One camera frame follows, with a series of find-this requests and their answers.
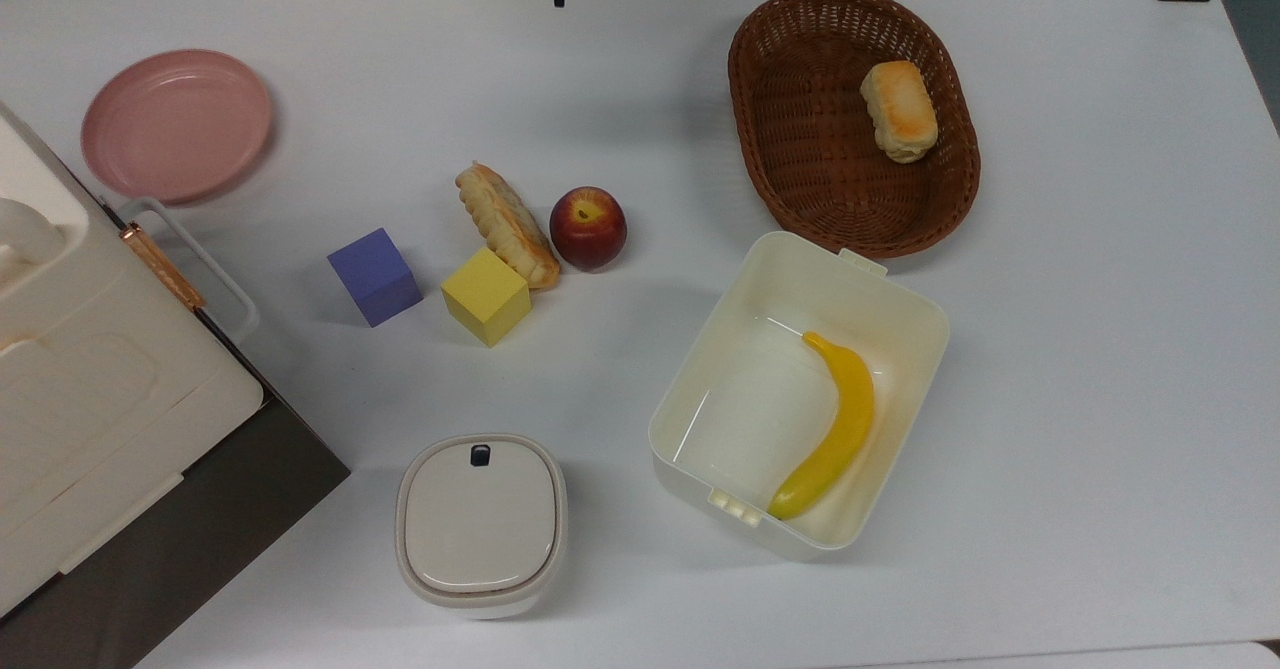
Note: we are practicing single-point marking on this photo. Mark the yellow banana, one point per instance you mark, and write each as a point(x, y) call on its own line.
point(840, 434)

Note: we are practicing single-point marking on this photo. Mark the small bread roll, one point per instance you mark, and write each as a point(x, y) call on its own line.
point(899, 111)

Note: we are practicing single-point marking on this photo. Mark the white open plastic container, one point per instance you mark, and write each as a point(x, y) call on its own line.
point(740, 399)

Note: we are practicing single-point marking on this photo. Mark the white lidded container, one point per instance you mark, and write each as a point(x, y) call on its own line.
point(480, 524)

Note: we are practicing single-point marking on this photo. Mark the long toasted bread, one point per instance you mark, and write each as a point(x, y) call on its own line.
point(507, 226)

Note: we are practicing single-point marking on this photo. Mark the yellow cube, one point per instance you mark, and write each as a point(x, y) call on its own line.
point(486, 296)

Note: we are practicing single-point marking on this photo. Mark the pink round plate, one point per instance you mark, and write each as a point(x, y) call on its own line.
point(176, 125)

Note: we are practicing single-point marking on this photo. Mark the brown wicker basket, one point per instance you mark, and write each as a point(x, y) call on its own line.
point(800, 119)

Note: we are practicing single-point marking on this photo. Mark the purple cube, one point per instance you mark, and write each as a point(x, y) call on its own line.
point(375, 276)

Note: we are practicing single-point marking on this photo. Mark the copper case latch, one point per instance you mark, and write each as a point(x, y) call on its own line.
point(163, 265)

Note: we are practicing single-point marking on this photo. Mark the white moulded case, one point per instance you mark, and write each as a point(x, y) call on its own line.
point(90, 389)

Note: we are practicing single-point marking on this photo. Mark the dark grey base board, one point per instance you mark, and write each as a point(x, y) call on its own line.
point(220, 539)

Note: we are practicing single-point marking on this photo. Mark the red apple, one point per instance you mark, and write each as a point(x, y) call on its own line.
point(588, 228)

